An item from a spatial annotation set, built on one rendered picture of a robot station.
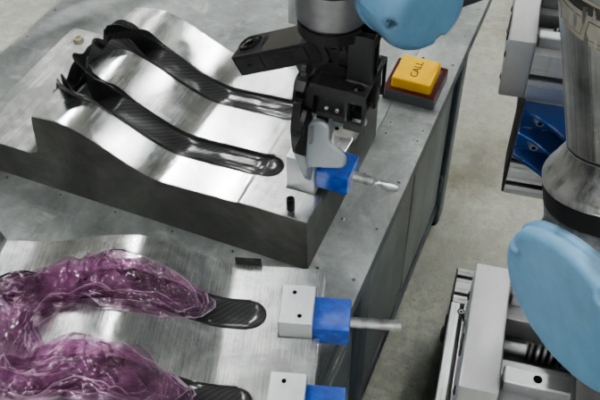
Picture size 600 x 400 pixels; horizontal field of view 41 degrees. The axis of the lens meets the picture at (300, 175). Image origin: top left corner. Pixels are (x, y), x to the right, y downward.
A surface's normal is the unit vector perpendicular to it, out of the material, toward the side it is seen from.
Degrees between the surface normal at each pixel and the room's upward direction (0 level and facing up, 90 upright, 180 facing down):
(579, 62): 90
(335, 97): 91
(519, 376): 0
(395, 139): 0
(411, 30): 90
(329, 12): 90
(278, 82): 3
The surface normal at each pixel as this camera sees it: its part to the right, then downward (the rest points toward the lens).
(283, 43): -0.43, -0.74
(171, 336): 0.47, -0.58
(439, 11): 0.44, 0.65
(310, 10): -0.61, 0.58
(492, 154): -0.02, -0.70
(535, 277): -0.87, 0.44
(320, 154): -0.38, 0.53
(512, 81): -0.26, 0.69
